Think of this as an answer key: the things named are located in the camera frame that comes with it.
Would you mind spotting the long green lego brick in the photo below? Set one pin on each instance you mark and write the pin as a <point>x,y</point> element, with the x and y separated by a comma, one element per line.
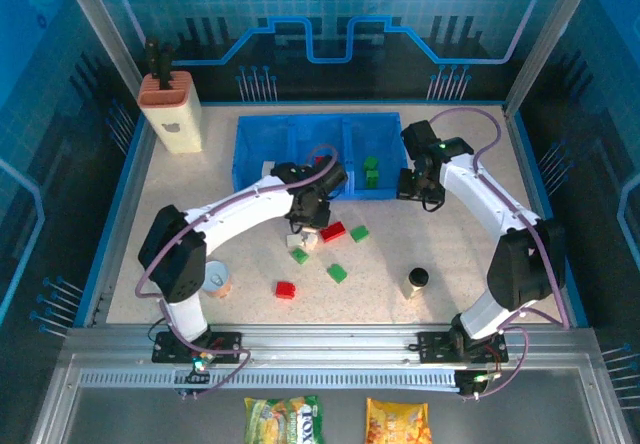
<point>372,179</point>

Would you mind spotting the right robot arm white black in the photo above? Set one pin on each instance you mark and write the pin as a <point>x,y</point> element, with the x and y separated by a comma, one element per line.
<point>480,184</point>

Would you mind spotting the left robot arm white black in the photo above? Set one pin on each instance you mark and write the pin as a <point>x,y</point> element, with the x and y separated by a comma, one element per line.
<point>240,209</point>

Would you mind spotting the small white lego brick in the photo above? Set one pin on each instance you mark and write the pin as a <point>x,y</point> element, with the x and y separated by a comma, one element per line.
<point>311,242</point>
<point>294,240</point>

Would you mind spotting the small red lego brick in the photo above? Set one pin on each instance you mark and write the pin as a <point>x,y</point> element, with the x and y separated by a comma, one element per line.
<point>285,290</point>

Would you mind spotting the blue three-compartment bin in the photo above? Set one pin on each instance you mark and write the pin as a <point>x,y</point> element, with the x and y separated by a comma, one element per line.
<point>260,139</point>

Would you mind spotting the glass jar with black lid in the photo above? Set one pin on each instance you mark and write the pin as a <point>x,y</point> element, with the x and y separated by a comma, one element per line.
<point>414,284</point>

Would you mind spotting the tin can with pull tab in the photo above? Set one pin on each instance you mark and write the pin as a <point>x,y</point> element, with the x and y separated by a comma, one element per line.
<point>221,279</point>

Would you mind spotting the cream knife block terracotta top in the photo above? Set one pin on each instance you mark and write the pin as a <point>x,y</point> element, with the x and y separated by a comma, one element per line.
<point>175,124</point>

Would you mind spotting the small circuit board with LED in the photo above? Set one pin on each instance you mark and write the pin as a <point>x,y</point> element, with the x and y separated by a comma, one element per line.
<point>200,366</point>
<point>480,380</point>

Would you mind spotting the green snack bag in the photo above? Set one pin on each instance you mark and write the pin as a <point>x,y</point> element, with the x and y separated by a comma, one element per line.
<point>282,421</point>

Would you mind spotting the yellow snack bag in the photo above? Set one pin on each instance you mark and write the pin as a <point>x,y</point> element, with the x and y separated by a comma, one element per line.
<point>397,421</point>

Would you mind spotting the aluminium frame beam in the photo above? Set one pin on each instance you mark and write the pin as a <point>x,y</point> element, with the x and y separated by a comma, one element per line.
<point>325,346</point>

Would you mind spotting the aluminium frame post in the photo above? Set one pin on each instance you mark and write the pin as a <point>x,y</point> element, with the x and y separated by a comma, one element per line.
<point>550,29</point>
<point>107,29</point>

